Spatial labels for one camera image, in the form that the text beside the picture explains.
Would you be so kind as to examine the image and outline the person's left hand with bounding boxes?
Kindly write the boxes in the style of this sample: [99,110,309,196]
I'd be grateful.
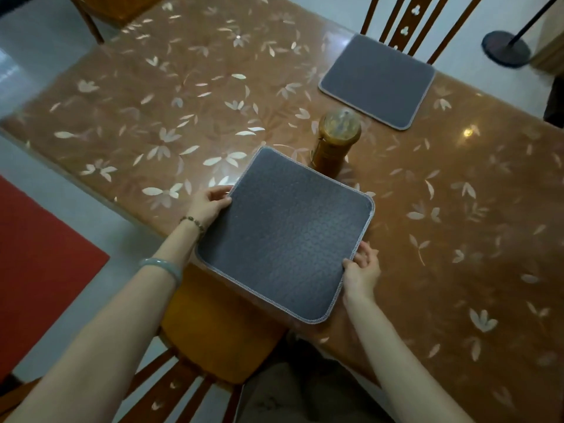
[184,185,233,230]

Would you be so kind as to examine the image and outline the person's right hand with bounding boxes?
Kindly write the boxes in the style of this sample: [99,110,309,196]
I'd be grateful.
[342,241,382,304]

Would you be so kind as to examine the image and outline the grey stitched placemat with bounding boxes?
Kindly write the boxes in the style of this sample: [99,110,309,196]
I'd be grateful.
[195,146,376,325]
[318,33,437,132]

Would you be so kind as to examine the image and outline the orange wooden chair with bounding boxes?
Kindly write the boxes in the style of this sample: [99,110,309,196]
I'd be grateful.
[360,0,485,66]
[0,263,288,423]
[66,0,168,45]

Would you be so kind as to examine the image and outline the person's right forearm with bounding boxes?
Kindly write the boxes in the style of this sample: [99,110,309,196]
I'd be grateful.
[343,294,475,423]

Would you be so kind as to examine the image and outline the person's left forearm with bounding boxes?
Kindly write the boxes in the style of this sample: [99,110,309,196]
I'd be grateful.
[4,224,203,423]

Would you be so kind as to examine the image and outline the wooden dining table, floral cover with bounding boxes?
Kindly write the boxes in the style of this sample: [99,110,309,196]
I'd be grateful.
[0,0,564,423]

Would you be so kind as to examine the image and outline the pale green jade bangle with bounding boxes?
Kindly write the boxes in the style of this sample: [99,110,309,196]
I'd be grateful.
[139,257,184,289]

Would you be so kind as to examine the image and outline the gold lantern with clear dome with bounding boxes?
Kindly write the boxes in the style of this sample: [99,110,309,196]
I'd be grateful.
[310,108,362,179]

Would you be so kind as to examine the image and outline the olive brown trousers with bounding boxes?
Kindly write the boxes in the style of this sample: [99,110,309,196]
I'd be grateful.
[236,334,397,423]

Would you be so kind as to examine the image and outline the red-brown wooden door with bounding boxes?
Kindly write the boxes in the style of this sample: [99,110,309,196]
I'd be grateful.
[0,173,111,384]

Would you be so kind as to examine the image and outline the black floor stand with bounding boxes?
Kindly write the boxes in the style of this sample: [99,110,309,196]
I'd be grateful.
[481,0,563,69]

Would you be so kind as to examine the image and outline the dark beaded bracelet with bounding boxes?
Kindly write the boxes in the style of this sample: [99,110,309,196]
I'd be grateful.
[178,215,207,236]

